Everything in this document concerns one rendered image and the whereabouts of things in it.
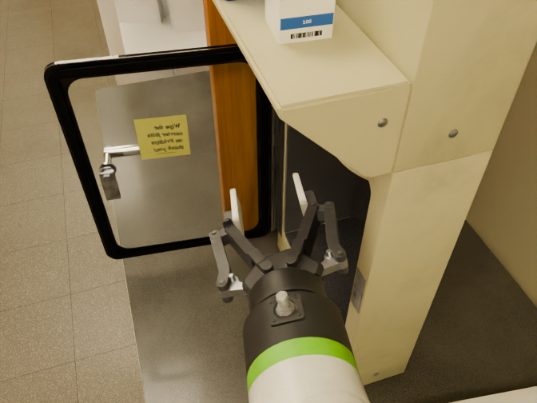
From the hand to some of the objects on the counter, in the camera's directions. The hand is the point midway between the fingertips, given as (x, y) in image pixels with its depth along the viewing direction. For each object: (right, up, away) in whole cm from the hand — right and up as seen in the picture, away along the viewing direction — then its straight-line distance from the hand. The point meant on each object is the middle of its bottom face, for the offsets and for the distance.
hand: (268, 201), depth 64 cm
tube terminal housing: (+19, -17, +31) cm, 40 cm away
